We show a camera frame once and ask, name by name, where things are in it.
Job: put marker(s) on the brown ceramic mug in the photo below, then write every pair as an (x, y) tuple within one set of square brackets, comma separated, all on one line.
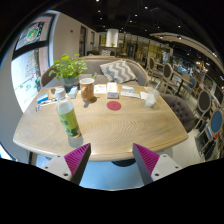
[(87, 91)]

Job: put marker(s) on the white and orange box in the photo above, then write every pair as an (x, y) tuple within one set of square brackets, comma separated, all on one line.
[(112, 90)]

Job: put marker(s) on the white pen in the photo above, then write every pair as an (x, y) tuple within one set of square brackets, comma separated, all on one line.
[(48, 103)]

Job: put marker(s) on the pill blister strip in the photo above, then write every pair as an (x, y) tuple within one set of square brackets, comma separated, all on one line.
[(37, 108)]

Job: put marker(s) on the grey tufted armchair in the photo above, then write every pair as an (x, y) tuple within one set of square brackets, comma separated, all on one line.
[(181, 111)]

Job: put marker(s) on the white round pillar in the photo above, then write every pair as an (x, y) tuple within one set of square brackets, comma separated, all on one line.
[(112, 37)]

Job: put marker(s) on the group of dining chairs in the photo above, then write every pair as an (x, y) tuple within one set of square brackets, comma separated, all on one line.
[(168, 75)]

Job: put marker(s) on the flat round red coaster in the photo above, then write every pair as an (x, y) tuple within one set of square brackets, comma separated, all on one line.
[(114, 106)]

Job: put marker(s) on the blue and white card pack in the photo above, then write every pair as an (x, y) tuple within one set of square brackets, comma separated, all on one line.
[(127, 89)]

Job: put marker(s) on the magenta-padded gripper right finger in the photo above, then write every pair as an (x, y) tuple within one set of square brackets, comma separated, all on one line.
[(156, 165)]

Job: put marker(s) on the grey upholstered sofa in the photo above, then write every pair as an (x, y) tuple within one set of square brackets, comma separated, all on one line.
[(93, 66)]

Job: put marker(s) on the clear bottle with green label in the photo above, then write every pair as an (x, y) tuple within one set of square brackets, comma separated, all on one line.
[(68, 121)]

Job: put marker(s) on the white printed paper slips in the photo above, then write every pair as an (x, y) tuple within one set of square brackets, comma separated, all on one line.
[(130, 95)]

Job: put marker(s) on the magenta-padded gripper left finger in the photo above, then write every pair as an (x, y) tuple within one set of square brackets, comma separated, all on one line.
[(66, 165)]

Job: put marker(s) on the printed menu leaflet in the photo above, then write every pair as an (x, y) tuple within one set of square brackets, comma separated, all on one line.
[(100, 89)]

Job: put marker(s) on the green potted plant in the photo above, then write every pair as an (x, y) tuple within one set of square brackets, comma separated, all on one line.
[(68, 68)]

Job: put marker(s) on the small light blue box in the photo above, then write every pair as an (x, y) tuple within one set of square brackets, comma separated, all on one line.
[(72, 92)]

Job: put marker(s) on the clear plastic cup with straw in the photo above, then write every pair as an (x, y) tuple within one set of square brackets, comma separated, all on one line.
[(150, 99)]

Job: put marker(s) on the grey zigzag cushion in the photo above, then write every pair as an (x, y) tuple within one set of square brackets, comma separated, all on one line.
[(118, 71)]

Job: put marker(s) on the white paper napkin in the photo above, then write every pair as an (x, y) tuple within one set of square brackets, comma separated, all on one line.
[(143, 95)]

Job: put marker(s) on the window with posters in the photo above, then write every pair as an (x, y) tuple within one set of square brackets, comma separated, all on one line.
[(31, 71)]

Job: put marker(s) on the group of ceiling lights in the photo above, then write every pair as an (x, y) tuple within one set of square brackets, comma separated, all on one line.
[(145, 7)]

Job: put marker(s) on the wooden stand with leaf cutout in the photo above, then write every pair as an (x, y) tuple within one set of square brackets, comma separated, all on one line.
[(53, 93)]

